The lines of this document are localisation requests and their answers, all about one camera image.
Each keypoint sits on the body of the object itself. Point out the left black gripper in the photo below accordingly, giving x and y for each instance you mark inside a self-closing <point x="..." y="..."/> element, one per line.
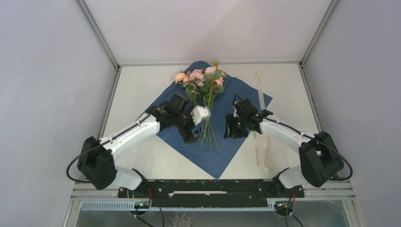
<point x="187" y="135"/>

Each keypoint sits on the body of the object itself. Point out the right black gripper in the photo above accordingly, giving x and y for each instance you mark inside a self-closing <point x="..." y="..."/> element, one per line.
<point x="231" y="119"/>

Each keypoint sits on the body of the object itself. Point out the blue wrapping paper sheet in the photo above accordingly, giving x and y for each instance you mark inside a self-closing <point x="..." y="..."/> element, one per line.
<point x="212" y="156"/>

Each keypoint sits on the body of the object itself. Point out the pale pink fake flower stem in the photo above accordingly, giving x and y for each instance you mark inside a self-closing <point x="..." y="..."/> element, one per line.
<point x="214" y="78"/>

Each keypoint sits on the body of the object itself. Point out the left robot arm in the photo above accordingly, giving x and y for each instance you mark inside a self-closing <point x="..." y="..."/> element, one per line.
<point x="98" y="156"/>

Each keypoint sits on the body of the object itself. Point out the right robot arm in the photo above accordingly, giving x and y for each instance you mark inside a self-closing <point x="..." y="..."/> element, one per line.
<point x="319" y="159"/>

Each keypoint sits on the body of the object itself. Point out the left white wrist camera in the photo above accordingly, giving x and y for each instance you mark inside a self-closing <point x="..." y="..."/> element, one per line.
<point x="200" y="113"/>

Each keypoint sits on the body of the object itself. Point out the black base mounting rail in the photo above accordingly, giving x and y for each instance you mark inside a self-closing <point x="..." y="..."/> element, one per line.
<point x="210" y="194"/>

